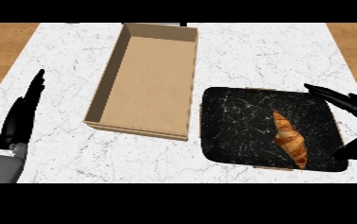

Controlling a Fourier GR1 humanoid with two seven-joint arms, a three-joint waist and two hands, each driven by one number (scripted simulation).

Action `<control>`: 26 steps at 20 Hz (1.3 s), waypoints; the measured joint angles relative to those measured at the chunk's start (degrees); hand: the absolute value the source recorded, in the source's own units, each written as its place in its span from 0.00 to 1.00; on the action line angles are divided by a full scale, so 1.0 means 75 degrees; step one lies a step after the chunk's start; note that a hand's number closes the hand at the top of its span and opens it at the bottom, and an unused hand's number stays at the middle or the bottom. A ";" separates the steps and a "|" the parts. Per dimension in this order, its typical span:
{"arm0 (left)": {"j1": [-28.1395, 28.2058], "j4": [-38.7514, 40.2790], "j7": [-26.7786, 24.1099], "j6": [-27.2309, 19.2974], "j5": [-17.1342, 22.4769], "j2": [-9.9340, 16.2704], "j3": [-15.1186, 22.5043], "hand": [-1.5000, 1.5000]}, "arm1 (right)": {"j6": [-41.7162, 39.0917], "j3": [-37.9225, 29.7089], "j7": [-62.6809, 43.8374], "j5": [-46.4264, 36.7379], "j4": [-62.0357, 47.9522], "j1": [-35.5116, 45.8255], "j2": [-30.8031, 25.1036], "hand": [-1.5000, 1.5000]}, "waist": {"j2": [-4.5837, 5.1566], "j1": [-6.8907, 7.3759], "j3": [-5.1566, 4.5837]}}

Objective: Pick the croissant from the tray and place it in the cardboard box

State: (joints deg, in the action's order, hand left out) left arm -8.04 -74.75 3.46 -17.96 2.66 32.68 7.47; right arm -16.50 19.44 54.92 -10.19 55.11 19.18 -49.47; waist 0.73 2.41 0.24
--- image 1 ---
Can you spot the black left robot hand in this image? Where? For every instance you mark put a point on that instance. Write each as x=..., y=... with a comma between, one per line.
x=18, y=120

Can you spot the golden brown croissant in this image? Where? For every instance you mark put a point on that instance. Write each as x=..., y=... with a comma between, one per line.
x=291, y=139

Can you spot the black marble tray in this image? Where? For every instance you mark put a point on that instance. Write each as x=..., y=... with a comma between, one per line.
x=247, y=130

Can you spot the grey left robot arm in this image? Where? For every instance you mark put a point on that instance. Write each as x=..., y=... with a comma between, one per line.
x=11, y=166

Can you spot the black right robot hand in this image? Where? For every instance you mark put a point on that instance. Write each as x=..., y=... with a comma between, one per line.
x=338, y=99

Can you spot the open cardboard box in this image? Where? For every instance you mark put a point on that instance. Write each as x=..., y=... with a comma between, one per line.
x=148, y=82

